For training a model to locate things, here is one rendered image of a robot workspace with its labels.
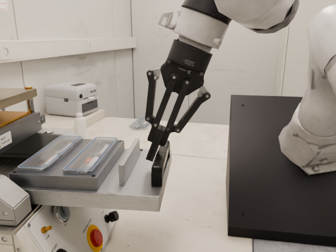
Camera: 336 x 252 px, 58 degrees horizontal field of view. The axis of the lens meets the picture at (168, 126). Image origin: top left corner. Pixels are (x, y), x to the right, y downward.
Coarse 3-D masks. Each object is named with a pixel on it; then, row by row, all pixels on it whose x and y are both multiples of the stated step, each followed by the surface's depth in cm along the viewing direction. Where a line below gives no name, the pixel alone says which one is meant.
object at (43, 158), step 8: (64, 136) 72; (72, 136) 72; (80, 136) 72; (48, 144) 67; (56, 144) 67; (64, 144) 67; (40, 152) 62; (48, 152) 62; (56, 152) 62; (32, 160) 58; (40, 160) 58; (48, 160) 58
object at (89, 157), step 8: (88, 144) 67; (96, 144) 67; (104, 144) 67; (80, 152) 62; (88, 152) 62; (96, 152) 62; (104, 152) 62; (72, 160) 58; (80, 160) 58; (88, 160) 58; (96, 160) 58; (64, 168) 55; (72, 168) 55; (80, 168) 55; (88, 168) 55
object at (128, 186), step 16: (128, 160) 59; (144, 160) 67; (112, 176) 59; (128, 176) 59; (144, 176) 59; (32, 192) 54; (48, 192) 54; (64, 192) 54; (80, 192) 53; (96, 192) 53; (112, 192) 53; (128, 192) 53; (144, 192) 53; (160, 192) 53; (112, 208) 53; (128, 208) 53; (144, 208) 53
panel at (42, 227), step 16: (48, 208) 59; (80, 208) 68; (96, 208) 75; (32, 224) 53; (48, 224) 57; (64, 224) 61; (80, 224) 66; (96, 224) 72; (112, 224) 79; (48, 240) 55; (64, 240) 59; (80, 240) 64
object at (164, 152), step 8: (168, 144) 66; (160, 152) 60; (168, 152) 68; (160, 160) 57; (152, 168) 54; (160, 168) 54; (152, 176) 55; (160, 176) 55; (152, 184) 55; (160, 184) 55
